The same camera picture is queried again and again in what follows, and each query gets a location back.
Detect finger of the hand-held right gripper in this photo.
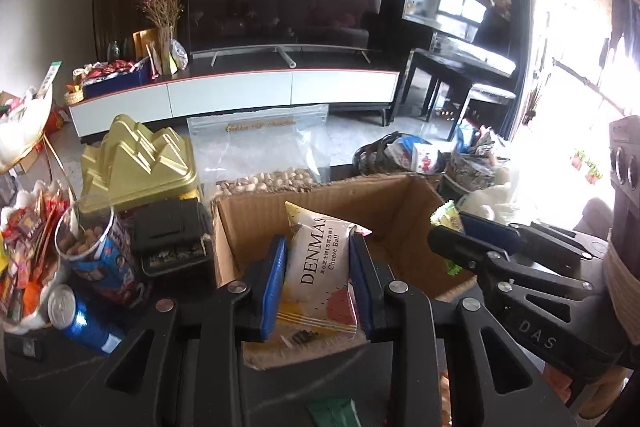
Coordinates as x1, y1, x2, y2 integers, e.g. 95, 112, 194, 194
457, 211, 608, 263
426, 226, 601, 323

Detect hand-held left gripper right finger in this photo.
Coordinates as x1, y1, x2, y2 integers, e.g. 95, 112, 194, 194
349, 231, 581, 427

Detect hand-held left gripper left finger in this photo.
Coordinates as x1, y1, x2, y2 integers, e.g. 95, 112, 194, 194
60, 234, 291, 427

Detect green snack packet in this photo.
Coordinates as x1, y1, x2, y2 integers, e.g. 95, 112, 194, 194
430, 200, 471, 277

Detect white snack packet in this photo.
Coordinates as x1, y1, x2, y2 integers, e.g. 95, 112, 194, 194
275, 201, 373, 350

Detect brown cardboard box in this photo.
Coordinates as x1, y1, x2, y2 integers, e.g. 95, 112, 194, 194
210, 172, 478, 370

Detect patterned bowl of snacks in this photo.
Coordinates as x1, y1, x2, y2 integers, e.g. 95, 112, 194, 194
445, 122, 511, 192

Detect dark woven basket of snacks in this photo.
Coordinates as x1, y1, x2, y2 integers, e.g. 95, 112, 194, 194
354, 132, 447, 180

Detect white plush sheep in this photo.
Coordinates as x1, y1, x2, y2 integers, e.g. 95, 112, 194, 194
460, 167, 521, 223

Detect black square tin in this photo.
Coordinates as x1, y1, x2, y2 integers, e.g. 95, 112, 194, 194
131, 199, 215, 278

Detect small potted plants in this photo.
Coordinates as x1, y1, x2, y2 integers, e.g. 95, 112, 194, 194
571, 148, 606, 185

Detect dark green packet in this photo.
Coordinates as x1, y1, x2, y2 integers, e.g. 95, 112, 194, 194
306, 398, 362, 427

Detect clear zip bag of pistachios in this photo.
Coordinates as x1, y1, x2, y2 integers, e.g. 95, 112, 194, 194
186, 103, 332, 200

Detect padded piano bench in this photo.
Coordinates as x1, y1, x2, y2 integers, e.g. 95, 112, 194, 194
447, 84, 516, 142

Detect blue snack canister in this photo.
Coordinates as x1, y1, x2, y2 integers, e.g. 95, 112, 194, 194
54, 202, 146, 308

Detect gold mountain-shaped tin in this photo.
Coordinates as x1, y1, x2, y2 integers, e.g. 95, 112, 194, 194
80, 114, 201, 212

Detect blue drink can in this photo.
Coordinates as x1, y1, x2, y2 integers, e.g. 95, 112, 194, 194
46, 284, 126, 355

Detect white television cabinet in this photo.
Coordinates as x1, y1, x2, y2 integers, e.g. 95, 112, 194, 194
67, 54, 403, 142

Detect dark curtain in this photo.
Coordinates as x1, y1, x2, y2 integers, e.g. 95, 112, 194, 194
502, 0, 543, 142

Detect black upright piano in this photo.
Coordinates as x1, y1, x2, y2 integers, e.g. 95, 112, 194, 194
380, 0, 518, 138

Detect heap of red wrapped candies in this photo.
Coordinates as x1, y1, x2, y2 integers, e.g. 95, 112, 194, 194
0, 194, 68, 323

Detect silver foil packet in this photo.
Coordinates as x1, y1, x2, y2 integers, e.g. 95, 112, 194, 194
170, 39, 190, 72

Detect blue tray of red candies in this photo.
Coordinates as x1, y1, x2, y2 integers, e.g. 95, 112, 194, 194
75, 59, 153, 100

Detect black remote control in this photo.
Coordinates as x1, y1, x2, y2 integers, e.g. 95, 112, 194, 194
5, 337, 43, 360

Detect brown paper bag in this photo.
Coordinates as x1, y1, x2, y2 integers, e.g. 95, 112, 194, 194
132, 28, 161, 75

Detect red carton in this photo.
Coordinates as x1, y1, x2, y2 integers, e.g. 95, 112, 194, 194
46, 106, 70, 136

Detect white tiered shell dish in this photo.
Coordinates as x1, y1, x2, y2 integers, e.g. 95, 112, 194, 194
0, 84, 76, 338

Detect dried flowers in glass vase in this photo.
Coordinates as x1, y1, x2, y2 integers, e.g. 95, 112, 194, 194
139, 0, 188, 75

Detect green white stick packet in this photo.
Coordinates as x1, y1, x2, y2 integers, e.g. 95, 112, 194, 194
42, 63, 62, 102

